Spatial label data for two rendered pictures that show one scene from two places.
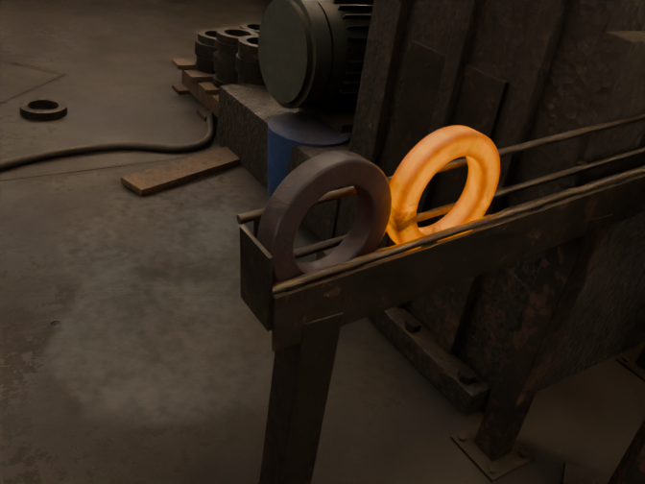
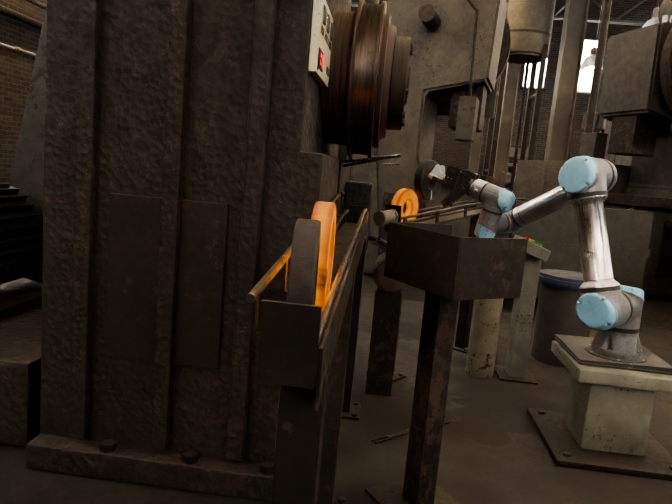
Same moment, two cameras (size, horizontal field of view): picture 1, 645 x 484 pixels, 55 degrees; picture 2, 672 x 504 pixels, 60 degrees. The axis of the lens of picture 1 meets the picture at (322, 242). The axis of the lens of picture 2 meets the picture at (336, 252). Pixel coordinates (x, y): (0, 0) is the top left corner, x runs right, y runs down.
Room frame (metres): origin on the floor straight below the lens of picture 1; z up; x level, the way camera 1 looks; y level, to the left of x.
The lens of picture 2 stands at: (0.11, 0.56, 0.84)
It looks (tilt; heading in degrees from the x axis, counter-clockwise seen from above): 8 degrees down; 311
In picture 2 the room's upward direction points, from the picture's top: 5 degrees clockwise
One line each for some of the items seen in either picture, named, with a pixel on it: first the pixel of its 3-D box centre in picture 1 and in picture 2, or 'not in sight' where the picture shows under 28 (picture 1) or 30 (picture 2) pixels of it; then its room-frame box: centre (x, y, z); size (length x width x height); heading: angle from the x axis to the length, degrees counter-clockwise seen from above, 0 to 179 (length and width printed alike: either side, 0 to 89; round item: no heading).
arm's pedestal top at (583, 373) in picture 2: not in sight; (613, 365); (0.62, -1.45, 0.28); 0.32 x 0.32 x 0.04; 36
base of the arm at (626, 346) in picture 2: not in sight; (617, 338); (0.62, -1.45, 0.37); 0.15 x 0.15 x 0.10
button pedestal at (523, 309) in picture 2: not in sight; (523, 307); (1.12, -1.86, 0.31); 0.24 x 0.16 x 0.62; 127
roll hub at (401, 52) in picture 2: not in sight; (399, 84); (1.23, -0.93, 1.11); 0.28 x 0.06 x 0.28; 127
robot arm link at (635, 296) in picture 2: not in sight; (621, 304); (0.63, -1.44, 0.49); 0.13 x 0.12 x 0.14; 82
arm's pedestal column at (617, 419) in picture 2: not in sight; (606, 408); (0.62, -1.45, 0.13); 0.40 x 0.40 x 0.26; 36
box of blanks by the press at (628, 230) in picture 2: not in sight; (546, 250); (1.74, -3.61, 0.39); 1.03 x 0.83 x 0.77; 52
